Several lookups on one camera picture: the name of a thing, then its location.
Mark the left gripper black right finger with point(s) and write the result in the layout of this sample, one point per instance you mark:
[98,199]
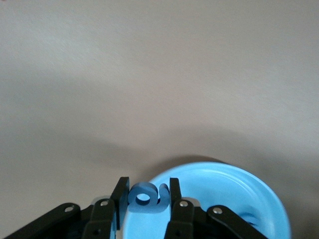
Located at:
[184,219]

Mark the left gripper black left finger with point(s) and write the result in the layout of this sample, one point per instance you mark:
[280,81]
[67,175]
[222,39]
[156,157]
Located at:
[99,219]

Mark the blue foam letter a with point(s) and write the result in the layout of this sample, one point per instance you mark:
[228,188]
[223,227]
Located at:
[139,207]

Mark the blue plate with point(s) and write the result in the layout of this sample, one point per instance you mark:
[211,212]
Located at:
[224,184]

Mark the brown table cover mat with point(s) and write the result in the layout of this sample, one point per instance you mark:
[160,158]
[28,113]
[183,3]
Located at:
[124,74]

